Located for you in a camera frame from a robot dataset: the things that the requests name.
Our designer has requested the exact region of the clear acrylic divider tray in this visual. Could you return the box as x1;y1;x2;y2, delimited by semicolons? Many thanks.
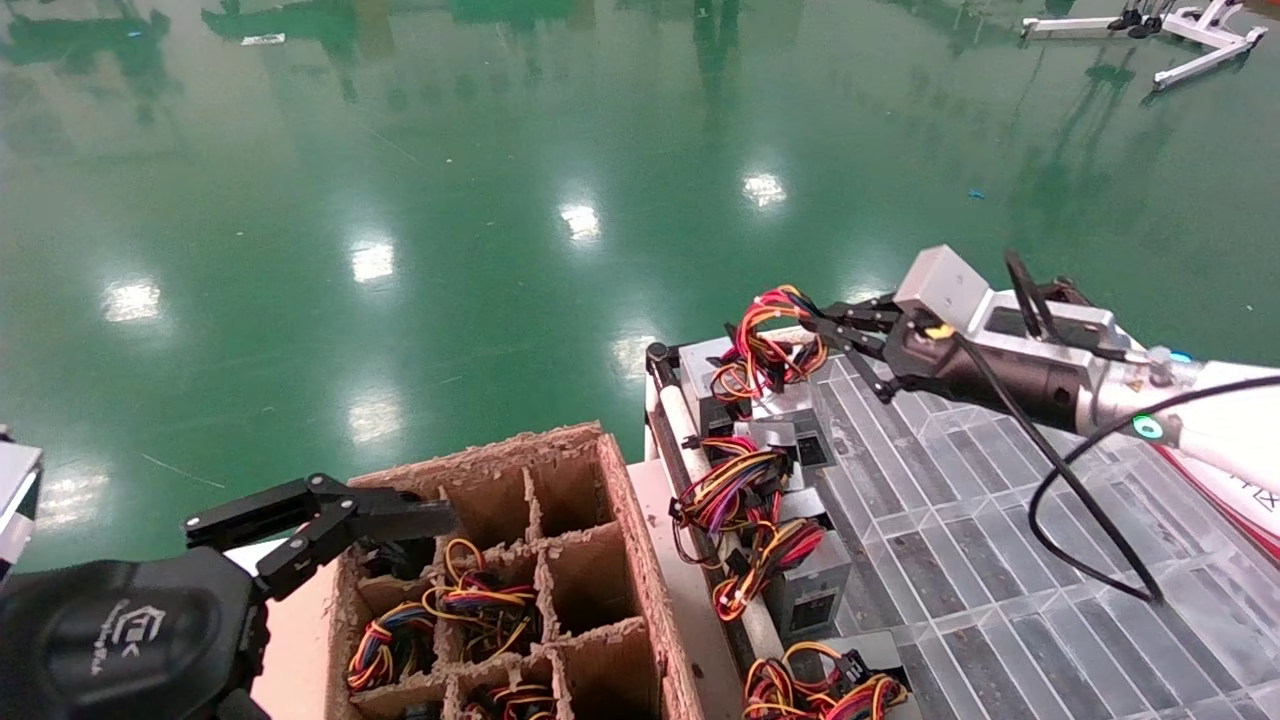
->
690;330;1280;720

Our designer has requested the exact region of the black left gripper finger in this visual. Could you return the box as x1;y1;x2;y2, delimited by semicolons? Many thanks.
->
183;475;463;603

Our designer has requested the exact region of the grey black floor stand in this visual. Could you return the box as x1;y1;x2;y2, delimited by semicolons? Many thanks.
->
1020;0;1171;41

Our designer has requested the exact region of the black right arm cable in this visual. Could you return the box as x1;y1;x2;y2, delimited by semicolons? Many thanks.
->
950;250;1280;604

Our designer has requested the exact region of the white red label card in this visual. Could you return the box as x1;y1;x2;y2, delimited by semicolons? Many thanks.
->
1150;440;1280;566

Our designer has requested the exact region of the brown cardboard divider box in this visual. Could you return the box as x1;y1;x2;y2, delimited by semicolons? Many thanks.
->
325;420;706;720

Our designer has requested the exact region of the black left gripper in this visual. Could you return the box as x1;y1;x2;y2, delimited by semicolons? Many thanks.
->
0;548;273;720

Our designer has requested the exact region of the white metal floor stand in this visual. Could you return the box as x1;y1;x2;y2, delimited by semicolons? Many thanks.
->
1150;0;1269;91

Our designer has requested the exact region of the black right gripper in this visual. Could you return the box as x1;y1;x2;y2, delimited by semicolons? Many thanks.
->
800;295;1096;431

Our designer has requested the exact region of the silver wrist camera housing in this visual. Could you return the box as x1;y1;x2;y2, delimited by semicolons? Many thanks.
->
0;440;44;581

